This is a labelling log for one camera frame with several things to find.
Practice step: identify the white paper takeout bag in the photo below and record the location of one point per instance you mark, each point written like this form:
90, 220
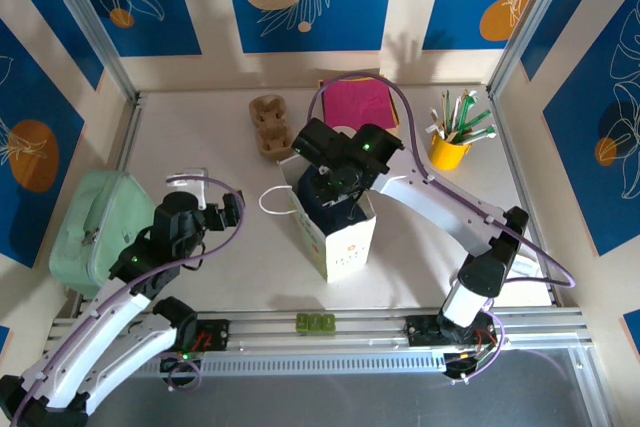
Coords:
345, 252

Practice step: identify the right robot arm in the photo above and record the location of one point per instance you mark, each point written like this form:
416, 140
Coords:
435, 197

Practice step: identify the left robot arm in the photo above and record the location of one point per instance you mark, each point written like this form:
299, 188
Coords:
115, 317

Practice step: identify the pink paper napkins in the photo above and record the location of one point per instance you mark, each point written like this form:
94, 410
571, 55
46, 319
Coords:
357, 104

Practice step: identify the mint green zip bag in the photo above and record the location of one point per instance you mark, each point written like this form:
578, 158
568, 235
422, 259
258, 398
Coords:
100, 227

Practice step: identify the stack of cardboard cup carriers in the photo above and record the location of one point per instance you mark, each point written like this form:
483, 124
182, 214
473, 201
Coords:
270, 119

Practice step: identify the yellow holder cup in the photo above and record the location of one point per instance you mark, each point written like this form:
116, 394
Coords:
447, 156

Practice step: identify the green straw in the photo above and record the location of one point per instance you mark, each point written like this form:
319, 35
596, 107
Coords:
467, 109
482, 133
479, 119

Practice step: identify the green button block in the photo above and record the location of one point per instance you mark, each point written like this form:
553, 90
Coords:
315, 324

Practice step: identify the grey metal sheet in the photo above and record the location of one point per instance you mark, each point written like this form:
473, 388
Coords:
325, 402

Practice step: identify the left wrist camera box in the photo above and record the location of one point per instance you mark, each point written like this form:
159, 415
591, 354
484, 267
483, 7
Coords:
192, 177

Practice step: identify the aluminium side rail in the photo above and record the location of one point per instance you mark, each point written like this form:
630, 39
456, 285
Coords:
132, 132
506, 137

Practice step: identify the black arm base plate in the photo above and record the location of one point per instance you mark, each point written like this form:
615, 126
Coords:
420, 329
215, 332

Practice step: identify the aluminium frame rails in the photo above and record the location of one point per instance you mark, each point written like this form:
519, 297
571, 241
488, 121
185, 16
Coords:
360, 342

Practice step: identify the aluminium frame post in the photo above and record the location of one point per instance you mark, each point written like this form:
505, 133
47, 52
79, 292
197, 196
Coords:
82, 2
539, 2

